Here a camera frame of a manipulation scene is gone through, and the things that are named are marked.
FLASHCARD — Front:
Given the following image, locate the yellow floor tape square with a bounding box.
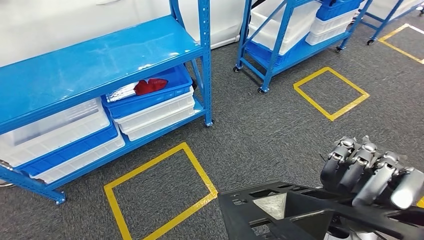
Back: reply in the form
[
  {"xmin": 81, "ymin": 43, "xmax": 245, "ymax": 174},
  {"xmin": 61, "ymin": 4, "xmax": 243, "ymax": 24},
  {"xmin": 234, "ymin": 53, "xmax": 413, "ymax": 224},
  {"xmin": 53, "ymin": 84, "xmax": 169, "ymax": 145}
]
[{"xmin": 103, "ymin": 141, "xmax": 220, "ymax": 240}]

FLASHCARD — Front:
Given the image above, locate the blue plastic bin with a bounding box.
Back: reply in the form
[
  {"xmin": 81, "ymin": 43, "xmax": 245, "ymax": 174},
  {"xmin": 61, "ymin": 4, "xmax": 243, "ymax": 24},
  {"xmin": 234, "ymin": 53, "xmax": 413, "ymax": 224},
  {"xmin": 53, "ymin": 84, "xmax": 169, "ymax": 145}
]
[
  {"xmin": 14, "ymin": 124, "xmax": 119, "ymax": 178},
  {"xmin": 100, "ymin": 63, "xmax": 194, "ymax": 120},
  {"xmin": 245, "ymin": 34, "xmax": 311, "ymax": 69},
  {"xmin": 315, "ymin": 0, "xmax": 364, "ymax": 21}
]

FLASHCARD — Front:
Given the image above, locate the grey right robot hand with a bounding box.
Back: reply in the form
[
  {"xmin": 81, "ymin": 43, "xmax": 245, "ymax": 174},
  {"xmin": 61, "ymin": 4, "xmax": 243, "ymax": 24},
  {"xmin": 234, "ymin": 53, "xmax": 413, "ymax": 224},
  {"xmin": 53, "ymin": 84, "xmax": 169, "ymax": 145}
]
[{"xmin": 319, "ymin": 135, "xmax": 424, "ymax": 211}]

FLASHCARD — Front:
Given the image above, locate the black plastic plate bracket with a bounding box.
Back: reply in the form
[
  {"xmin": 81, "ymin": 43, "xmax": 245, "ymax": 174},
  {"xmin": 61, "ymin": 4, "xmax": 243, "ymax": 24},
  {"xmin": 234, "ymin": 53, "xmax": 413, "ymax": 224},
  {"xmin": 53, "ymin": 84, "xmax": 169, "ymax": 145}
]
[{"xmin": 217, "ymin": 180, "xmax": 424, "ymax": 240}]

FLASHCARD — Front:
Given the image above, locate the large white plastic bin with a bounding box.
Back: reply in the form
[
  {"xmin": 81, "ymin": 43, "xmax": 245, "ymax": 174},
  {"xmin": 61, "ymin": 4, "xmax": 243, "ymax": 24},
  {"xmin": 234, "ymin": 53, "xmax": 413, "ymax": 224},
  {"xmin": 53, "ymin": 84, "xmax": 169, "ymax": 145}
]
[{"xmin": 248, "ymin": 0, "xmax": 322, "ymax": 57}]

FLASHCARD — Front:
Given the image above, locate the blue steel shelf rack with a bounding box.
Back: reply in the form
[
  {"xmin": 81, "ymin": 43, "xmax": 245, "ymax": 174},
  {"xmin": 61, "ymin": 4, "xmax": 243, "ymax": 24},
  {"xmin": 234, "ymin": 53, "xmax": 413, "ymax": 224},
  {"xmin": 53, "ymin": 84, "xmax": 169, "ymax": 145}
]
[
  {"xmin": 232, "ymin": 0, "xmax": 375, "ymax": 95},
  {"xmin": 0, "ymin": 0, "xmax": 215, "ymax": 205},
  {"xmin": 359, "ymin": 0, "xmax": 424, "ymax": 46}
]

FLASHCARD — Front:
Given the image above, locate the red crumpled object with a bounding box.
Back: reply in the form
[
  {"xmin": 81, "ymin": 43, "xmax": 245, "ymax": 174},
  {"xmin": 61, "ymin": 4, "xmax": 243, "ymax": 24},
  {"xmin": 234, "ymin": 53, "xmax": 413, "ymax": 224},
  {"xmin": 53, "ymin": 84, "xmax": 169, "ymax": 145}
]
[{"xmin": 133, "ymin": 78, "xmax": 169, "ymax": 97}]

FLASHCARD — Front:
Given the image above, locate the clear plastic bag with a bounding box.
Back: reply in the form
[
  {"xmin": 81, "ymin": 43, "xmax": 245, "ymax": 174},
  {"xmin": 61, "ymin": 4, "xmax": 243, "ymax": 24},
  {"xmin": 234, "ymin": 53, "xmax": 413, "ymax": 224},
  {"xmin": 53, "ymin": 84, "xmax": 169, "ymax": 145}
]
[{"xmin": 105, "ymin": 81, "xmax": 140, "ymax": 104}]

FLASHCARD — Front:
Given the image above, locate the white car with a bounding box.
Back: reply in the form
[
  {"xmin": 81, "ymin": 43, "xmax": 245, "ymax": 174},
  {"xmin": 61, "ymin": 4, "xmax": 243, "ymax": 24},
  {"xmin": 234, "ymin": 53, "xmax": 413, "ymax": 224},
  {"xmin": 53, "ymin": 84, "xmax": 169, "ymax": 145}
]
[{"xmin": 0, "ymin": 0, "xmax": 256, "ymax": 67}]

